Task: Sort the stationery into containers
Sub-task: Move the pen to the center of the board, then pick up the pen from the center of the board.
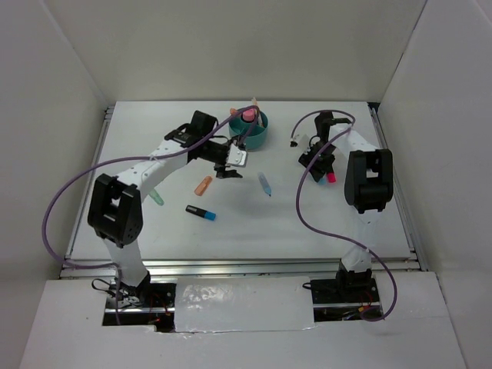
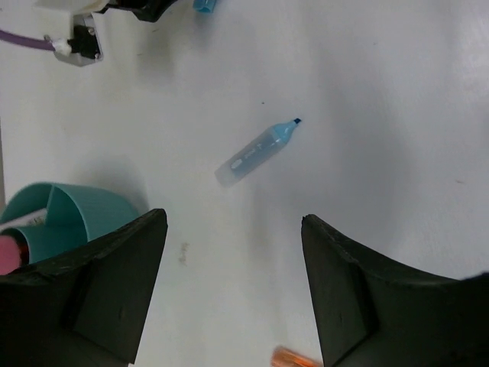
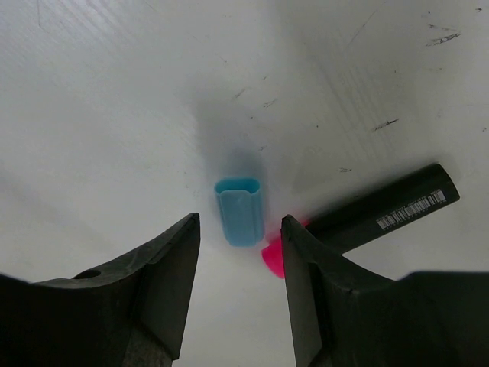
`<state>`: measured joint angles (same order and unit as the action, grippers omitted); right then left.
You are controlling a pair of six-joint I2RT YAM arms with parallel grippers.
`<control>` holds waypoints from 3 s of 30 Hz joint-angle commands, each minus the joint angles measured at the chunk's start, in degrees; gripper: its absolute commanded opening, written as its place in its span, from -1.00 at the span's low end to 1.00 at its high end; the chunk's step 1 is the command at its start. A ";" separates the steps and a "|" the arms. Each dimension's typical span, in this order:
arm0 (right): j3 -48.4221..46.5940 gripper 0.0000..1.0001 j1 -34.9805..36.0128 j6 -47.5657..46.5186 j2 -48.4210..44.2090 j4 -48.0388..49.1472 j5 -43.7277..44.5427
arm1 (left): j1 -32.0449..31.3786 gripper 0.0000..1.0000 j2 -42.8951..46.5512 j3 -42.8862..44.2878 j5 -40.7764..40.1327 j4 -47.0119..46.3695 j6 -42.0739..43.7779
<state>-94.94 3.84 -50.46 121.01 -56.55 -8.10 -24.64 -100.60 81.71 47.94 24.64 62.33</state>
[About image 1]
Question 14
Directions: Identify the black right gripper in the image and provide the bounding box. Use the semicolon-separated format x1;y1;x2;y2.
299;141;337;182

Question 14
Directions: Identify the blue capped clear highlighter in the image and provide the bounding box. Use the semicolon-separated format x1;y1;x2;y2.
258;172;272;197

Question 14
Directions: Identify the pink capped marker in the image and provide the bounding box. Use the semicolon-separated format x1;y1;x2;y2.
241;108;256;123

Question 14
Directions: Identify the thin orange pen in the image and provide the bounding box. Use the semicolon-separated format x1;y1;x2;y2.
256;109;265;128

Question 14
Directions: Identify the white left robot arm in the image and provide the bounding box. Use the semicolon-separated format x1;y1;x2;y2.
88;111;248;307

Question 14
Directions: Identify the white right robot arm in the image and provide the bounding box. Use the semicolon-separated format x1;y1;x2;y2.
298;110;394;301

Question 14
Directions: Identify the black pink highlighter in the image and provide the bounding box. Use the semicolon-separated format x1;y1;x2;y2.
327;172;337;183

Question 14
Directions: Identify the black blue highlighter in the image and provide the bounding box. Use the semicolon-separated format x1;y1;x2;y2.
185;205;216;221

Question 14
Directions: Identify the teal round organizer container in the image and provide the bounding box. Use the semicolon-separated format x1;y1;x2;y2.
228;111;269;151

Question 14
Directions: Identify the green highlighter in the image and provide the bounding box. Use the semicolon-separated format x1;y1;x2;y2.
148;189;165;206

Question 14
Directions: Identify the white foil cover plate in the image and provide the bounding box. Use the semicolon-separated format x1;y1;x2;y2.
174;277;314;333

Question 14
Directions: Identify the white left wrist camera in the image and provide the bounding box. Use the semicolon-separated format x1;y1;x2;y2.
226;144;248;168

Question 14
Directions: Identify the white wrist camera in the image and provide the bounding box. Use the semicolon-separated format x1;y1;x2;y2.
290;134;309;150
226;144;248;168

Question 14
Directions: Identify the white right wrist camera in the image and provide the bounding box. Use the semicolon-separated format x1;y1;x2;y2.
290;134;309;150

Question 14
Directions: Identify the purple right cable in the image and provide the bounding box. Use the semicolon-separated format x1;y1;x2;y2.
290;109;398;322

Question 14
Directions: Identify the purple cable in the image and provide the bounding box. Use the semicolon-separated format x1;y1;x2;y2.
290;109;398;322
41;109;258;327

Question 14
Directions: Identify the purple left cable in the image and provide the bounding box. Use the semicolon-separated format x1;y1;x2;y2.
41;109;258;327

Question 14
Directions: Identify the aluminium rail frame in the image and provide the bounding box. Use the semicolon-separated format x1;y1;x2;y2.
66;101;421;276

